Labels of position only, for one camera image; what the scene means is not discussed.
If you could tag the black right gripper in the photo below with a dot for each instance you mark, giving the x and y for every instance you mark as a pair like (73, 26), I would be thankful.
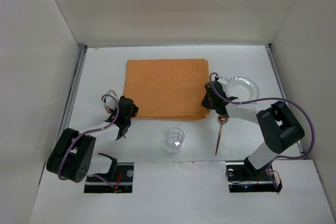
(210, 100)

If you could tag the clear plastic cup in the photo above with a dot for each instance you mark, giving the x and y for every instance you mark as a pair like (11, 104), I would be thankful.
(174, 138)

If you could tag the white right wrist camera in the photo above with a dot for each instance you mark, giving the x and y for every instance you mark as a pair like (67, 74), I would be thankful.
(222, 80)

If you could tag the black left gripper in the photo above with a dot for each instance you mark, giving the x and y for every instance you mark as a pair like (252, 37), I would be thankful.
(125, 123)

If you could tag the white round plate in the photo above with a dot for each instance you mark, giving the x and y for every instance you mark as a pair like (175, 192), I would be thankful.
(242, 88)

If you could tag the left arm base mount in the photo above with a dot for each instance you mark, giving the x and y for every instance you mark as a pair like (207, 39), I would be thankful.
(108, 176)

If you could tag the copper spoon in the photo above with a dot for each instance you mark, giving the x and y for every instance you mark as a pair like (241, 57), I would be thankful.
(222, 120)

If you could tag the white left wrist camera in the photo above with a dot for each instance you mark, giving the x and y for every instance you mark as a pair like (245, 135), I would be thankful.
(110, 101)

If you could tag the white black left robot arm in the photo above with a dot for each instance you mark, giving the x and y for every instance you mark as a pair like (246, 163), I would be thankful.
(71, 157)

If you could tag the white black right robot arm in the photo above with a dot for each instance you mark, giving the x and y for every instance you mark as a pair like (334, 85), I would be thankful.
(279, 127)

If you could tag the orange cloth placemat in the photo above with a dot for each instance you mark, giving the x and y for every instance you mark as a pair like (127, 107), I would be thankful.
(167, 88)

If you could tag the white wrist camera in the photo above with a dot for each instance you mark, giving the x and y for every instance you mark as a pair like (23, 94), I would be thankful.
(222, 80)
(110, 101)

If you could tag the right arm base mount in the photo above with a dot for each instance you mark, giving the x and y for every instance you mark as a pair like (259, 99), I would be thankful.
(241, 180)

